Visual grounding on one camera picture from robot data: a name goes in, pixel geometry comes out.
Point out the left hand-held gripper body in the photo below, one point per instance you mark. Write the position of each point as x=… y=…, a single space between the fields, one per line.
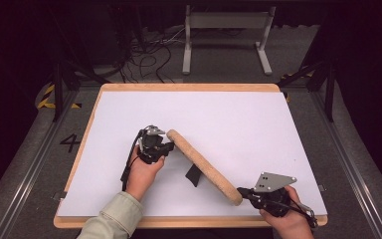
x=152 y=146

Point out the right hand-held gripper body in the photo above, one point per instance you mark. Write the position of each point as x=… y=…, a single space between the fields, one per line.
x=272 y=189

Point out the person's left hand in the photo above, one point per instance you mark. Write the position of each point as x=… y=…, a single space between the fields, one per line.
x=142 y=179

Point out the person's right hand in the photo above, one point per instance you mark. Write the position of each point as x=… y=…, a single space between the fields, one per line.
x=290 y=227

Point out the black metal stand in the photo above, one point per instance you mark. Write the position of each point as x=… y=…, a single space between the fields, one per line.
x=58 y=86
x=328 y=86

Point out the dark curtain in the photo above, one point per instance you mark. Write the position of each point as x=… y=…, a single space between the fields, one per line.
x=374 y=99
x=6 y=99

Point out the white metal stand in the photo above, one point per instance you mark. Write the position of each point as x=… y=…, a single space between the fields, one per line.
x=227 y=20

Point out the small metal table bracket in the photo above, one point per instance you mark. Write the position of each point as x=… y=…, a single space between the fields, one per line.
x=59 y=196
x=321 y=188

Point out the white board with wooden frame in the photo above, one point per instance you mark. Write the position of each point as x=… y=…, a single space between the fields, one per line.
x=229 y=116

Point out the metal floor rail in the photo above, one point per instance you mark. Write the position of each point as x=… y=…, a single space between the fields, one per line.
x=354 y=172
x=30 y=172

